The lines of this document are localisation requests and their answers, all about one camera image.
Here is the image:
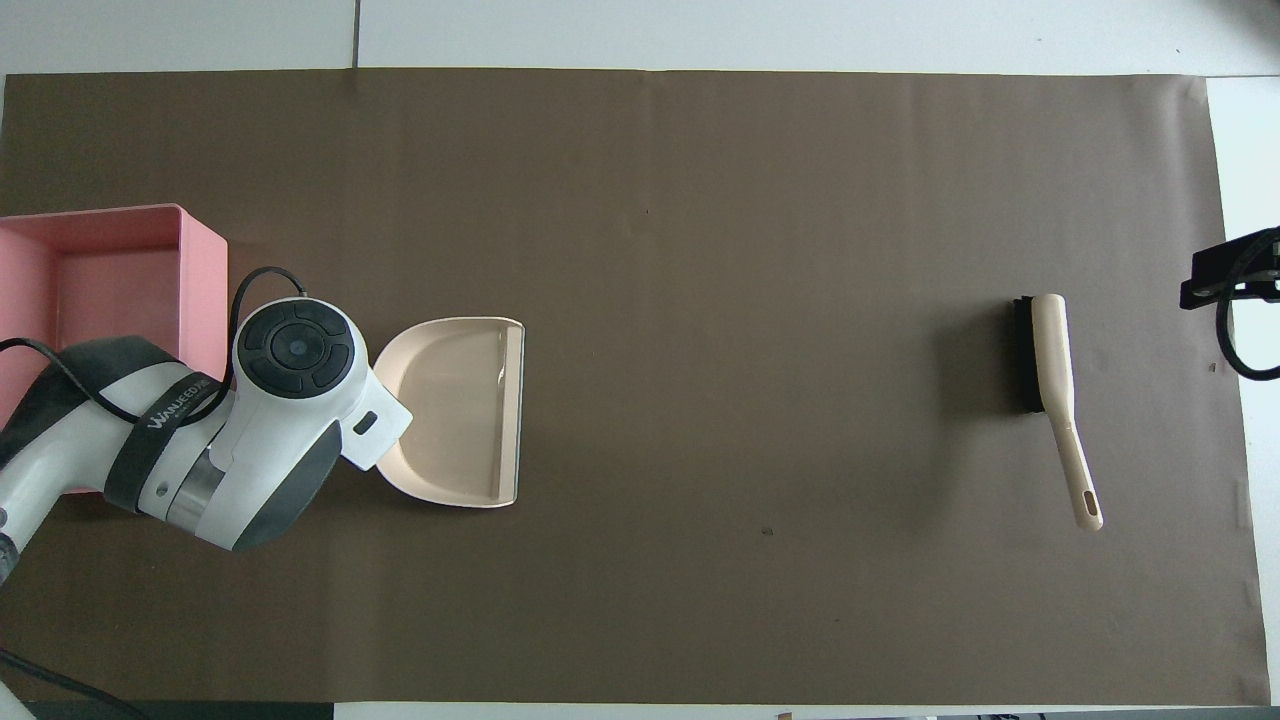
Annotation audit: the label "beige plastic dustpan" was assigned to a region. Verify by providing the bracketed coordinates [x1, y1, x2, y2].
[371, 317, 527, 509]

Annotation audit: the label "beige hand brush black bristles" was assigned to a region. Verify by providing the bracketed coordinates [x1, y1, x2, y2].
[1012, 293, 1105, 532]

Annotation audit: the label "pink plastic bin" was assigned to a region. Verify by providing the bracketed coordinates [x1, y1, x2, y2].
[0, 204, 229, 496]

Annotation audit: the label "black cable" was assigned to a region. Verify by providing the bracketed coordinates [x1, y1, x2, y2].
[0, 266, 308, 427]
[1214, 232, 1280, 382]
[0, 647, 153, 720]

